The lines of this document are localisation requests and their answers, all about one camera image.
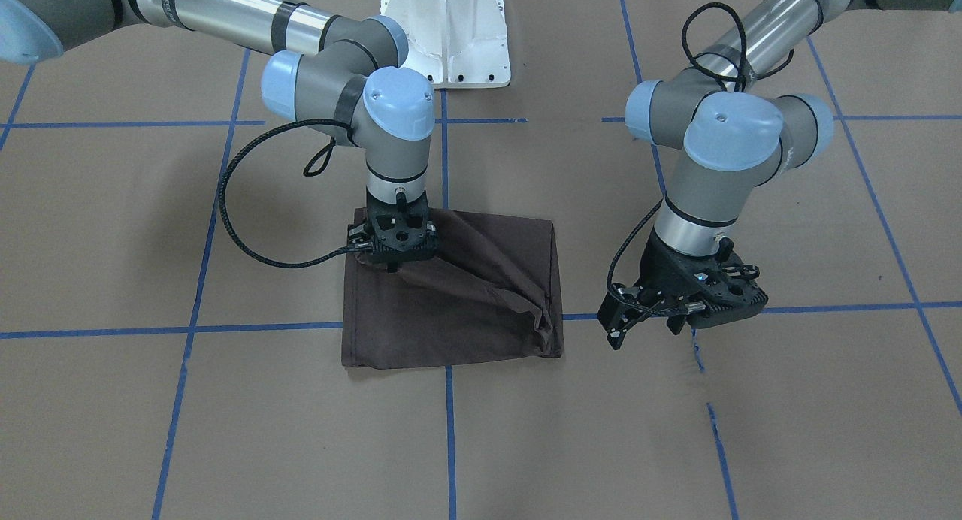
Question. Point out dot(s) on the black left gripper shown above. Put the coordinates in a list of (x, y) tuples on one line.
[(660, 268)]

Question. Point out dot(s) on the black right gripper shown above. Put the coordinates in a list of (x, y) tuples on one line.
[(360, 235)]

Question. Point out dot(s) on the dark brown t-shirt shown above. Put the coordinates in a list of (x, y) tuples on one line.
[(492, 293)]

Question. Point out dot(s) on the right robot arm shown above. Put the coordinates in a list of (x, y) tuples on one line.
[(342, 77)]

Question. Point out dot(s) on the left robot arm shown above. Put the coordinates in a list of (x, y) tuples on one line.
[(730, 142)]

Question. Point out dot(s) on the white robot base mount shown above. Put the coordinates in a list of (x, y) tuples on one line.
[(455, 44)]

